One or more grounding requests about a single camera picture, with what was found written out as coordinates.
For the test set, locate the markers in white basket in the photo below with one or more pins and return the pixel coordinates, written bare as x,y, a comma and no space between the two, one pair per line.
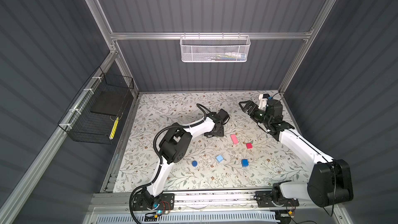
228,57

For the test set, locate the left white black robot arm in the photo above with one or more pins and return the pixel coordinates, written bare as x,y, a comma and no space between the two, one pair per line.
171,145

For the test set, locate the floral patterned table mat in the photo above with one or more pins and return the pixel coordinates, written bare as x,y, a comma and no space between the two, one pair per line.
269,160

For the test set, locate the white ventilated cable duct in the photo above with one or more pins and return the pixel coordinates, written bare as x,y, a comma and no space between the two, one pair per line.
224,217

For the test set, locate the pink rectangular block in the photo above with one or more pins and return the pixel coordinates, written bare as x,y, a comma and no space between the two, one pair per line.
234,139

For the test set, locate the white wire mesh basket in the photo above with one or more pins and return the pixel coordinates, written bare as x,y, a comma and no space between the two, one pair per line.
196,48

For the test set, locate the blue cube block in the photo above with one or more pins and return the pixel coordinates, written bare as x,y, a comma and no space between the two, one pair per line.
244,163

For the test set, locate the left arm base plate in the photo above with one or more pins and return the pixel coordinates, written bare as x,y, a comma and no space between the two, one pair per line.
164,202

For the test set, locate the black pad in basket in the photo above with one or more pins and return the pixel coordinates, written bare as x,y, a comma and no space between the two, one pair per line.
108,103

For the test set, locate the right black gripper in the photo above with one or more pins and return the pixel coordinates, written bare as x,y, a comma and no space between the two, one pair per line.
255,108

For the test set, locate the black wire basket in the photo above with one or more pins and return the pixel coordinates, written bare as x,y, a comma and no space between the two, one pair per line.
97,114

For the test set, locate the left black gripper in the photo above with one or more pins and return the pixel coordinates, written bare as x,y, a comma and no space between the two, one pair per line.
220,134

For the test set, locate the light blue square block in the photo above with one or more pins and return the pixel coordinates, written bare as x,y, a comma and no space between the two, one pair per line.
219,158

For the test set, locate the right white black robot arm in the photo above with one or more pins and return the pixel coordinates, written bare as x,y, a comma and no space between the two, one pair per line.
330,179

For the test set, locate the yellow marker in basket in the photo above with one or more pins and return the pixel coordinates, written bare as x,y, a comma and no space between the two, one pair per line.
114,129

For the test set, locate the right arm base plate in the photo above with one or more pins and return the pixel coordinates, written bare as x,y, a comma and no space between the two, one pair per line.
264,198

